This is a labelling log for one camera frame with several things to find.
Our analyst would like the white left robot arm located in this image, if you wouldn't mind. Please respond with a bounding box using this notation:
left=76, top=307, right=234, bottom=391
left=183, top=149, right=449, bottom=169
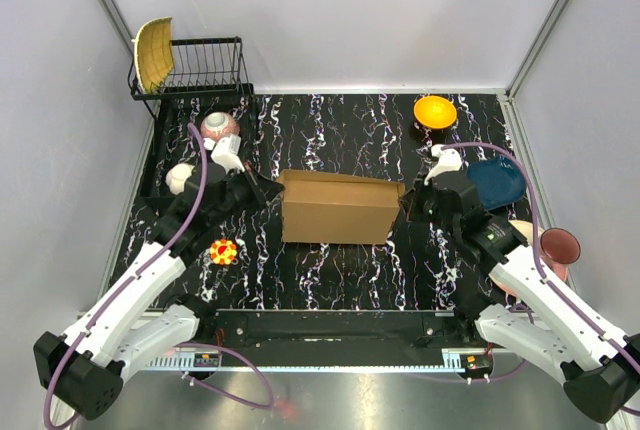
left=33, top=164, right=284, bottom=429

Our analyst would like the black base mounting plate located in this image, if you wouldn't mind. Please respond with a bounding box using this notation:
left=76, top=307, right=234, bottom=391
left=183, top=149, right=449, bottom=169
left=192, top=309, right=487, bottom=371

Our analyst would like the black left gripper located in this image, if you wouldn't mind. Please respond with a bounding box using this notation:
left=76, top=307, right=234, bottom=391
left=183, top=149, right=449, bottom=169
left=209, top=160, right=285, bottom=227

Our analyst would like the cream floral plate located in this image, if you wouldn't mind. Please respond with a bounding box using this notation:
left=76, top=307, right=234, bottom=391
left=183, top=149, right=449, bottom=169
left=489, top=219, right=538, bottom=298

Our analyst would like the dark blue bowl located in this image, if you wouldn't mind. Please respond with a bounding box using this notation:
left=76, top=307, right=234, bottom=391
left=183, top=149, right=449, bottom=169
left=467, top=155, right=526, bottom=211

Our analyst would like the red patterned bowl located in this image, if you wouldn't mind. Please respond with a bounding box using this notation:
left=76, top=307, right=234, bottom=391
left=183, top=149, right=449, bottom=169
left=200, top=112, right=240, bottom=143

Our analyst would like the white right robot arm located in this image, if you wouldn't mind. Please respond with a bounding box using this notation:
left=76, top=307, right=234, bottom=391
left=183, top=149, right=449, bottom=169
left=400, top=171, right=639, bottom=424

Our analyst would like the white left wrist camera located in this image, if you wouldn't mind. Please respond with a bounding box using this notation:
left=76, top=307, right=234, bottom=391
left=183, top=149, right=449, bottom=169
left=204, top=134, right=245, bottom=172

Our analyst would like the black wire dish rack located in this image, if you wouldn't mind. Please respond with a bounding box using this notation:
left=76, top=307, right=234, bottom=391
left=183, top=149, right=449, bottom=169
left=128, top=36, right=259, bottom=197

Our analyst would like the pink glass cup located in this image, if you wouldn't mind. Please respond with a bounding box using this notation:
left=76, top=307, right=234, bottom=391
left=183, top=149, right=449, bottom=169
left=539, top=228, right=581, bottom=283

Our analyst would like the white flower-shaped bowl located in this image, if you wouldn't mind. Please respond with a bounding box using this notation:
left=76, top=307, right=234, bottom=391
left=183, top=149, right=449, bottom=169
left=165, top=163, right=194, bottom=195

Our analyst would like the right controller box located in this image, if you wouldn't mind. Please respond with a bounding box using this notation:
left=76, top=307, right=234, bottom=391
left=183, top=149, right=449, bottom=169
left=462, top=354, right=493, bottom=375

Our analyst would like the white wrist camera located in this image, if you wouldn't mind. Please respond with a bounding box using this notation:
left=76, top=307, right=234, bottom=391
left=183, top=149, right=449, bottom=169
left=204, top=134, right=245, bottom=172
left=424, top=144, right=463, bottom=184

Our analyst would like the yellow red flower toy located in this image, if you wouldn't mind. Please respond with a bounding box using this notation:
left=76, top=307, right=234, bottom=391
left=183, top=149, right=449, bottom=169
left=209, top=239, right=238, bottom=266

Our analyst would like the yellow woven plate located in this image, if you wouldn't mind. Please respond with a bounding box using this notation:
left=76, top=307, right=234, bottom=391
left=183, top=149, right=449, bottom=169
left=132, top=17, right=175, bottom=94

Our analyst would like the left controller box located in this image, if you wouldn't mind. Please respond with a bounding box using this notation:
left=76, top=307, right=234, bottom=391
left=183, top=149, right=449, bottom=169
left=193, top=350, right=220, bottom=369

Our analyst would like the brown cardboard box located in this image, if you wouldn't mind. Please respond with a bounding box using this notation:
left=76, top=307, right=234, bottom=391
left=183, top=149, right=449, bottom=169
left=278, top=169, right=405, bottom=245

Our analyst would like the black marble pattern mat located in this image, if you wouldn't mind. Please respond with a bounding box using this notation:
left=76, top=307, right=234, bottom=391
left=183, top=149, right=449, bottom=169
left=154, top=93, right=512, bottom=310

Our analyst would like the controller box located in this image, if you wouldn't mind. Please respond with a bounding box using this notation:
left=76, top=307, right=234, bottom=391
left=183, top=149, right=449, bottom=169
left=193, top=350, right=220, bottom=369
left=462, top=354, right=493, bottom=375

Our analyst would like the aluminium frame rail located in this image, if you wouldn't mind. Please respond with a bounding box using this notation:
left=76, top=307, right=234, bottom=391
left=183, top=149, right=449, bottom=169
left=67, top=312, right=614, bottom=354

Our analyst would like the orange bowl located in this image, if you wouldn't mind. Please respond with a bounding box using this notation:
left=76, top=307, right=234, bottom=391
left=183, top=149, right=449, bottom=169
left=414, top=95, right=457, bottom=130

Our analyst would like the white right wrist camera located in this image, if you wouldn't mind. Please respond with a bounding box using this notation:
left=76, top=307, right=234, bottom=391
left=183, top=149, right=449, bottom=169
left=424, top=144, right=463, bottom=184

